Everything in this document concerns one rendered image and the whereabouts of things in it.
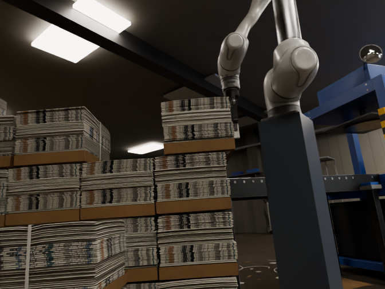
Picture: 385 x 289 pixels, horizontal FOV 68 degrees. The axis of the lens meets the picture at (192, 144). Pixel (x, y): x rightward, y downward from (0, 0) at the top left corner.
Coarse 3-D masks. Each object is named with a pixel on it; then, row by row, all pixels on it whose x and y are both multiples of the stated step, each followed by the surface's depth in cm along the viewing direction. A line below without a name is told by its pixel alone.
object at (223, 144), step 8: (168, 144) 113; (176, 144) 113; (184, 144) 113; (192, 144) 113; (200, 144) 113; (208, 144) 113; (216, 144) 113; (224, 144) 113; (232, 144) 113; (168, 152) 113; (176, 152) 113; (184, 152) 113
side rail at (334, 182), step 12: (240, 180) 180; (252, 180) 183; (264, 180) 186; (324, 180) 202; (336, 180) 206; (348, 180) 209; (360, 180) 213; (372, 180) 217; (240, 192) 178; (252, 192) 181; (264, 192) 184
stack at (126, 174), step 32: (128, 160) 114; (160, 160) 113; (192, 160) 113; (224, 160) 112; (0, 192) 111; (32, 192) 111; (64, 192) 111; (96, 192) 111; (128, 192) 111; (160, 192) 110; (192, 192) 109; (224, 192) 109; (128, 224) 108; (160, 224) 107; (192, 224) 107; (224, 224) 107; (128, 256) 105; (160, 256) 104; (192, 256) 104; (224, 256) 104; (128, 288) 102; (160, 288) 101; (192, 288) 101; (224, 288) 101
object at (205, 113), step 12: (168, 108) 117; (180, 108) 117; (192, 108) 117; (204, 108) 117; (216, 108) 117; (228, 108) 116; (168, 120) 115; (180, 120) 115; (192, 120) 115; (204, 120) 115; (216, 120) 115; (228, 120) 115; (168, 132) 114; (180, 132) 115; (192, 132) 114; (204, 132) 114; (216, 132) 114; (228, 132) 114
